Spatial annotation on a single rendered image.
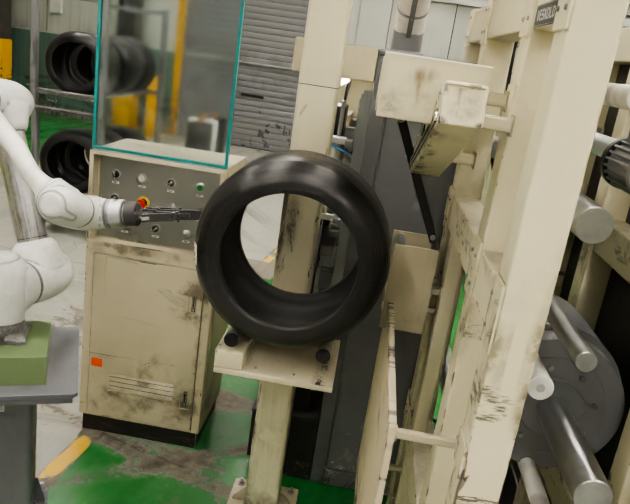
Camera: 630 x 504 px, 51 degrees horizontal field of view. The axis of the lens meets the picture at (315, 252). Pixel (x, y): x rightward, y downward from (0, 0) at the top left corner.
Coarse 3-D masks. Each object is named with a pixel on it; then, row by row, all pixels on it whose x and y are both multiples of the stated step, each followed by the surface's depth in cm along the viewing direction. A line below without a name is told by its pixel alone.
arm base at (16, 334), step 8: (24, 320) 218; (0, 328) 210; (8, 328) 212; (16, 328) 214; (24, 328) 218; (0, 336) 210; (8, 336) 212; (16, 336) 213; (24, 336) 215; (0, 344) 210; (8, 344) 211; (16, 344) 211; (24, 344) 212
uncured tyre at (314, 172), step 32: (256, 160) 196; (288, 160) 185; (320, 160) 190; (224, 192) 187; (256, 192) 184; (288, 192) 183; (320, 192) 182; (352, 192) 184; (224, 224) 187; (352, 224) 184; (384, 224) 190; (224, 256) 218; (384, 256) 189; (224, 288) 192; (256, 288) 221; (352, 288) 191; (256, 320) 194; (288, 320) 218; (320, 320) 194; (352, 320) 192
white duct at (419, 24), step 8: (400, 0) 250; (408, 0) 246; (424, 0) 246; (400, 8) 252; (408, 8) 249; (424, 8) 249; (400, 16) 254; (408, 16) 251; (416, 16) 251; (424, 16) 252; (400, 24) 256; (416, 24) 254; (424, 24) 257; (400, 32) 259; (416, 32) 257
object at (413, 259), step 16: (400, 240) 225; (416, 240) 235; (400, 256) 218; (416, 256) 218; (432, 256) 217; (400, 272) 220; (416, 272) 219; (432, 272) 219; (384, 288) 242; (400, 288) 221; (416, 288) 221; (384, 304) 223; (400, 304) 223; (416, 304) 222; (384, 320) 225; (400, 320) 224; (416, 320) 224
